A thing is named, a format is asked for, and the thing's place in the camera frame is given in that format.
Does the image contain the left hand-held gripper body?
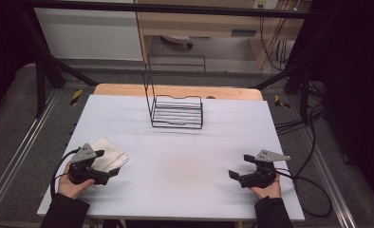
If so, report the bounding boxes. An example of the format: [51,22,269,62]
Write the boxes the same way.
[68,142,110,186]

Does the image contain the left hand-held gripper cable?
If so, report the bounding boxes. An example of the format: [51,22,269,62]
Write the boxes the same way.
[49,146,82,200]

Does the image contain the person's left hand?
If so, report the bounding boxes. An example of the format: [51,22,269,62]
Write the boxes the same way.
[57,161,96,200]

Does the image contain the black wire rack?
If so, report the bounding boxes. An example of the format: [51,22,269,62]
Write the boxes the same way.
[142,53,207,130]

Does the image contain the bundle of black floor cables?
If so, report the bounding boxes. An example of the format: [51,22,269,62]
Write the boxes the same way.
[273,80,327,137]

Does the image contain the beige cloth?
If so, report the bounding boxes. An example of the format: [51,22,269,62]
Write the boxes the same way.
[89,137,130,174]

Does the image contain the white power strip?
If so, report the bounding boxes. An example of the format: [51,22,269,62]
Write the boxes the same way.
[252,0,280,10]

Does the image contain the hand-held gripper cable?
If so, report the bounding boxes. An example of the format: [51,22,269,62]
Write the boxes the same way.
[273,166,333,219]
[49,146,82,200]

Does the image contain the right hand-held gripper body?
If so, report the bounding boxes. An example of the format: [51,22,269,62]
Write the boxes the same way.
[238,149,291,189]

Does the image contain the right hand-held gripper cable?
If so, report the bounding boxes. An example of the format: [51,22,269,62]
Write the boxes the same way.
[273,166,333,219]

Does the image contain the light wooden desk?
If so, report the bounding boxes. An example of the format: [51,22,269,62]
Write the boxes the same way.
[134,0,312,69]

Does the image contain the aluminium floor rail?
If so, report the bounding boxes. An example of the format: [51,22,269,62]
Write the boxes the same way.
[300,124,358,228]
[0,89,60,219]

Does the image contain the person's right hand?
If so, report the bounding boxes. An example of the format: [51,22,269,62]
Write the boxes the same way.
[249,175,283,200]

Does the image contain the wooden table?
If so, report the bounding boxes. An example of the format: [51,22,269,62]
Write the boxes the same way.
[92,83,264,102]

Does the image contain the white table mat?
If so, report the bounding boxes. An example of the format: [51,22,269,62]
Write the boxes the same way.
[36,93,306,222]

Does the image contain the hanging desk cables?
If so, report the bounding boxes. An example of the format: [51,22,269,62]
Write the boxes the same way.
[258,8,298,72]

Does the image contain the black metal frame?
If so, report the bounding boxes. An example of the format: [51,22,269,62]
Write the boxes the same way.
[15,0,322,124]

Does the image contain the white cabinet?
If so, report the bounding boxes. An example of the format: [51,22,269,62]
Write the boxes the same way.
[33,0,144,62]

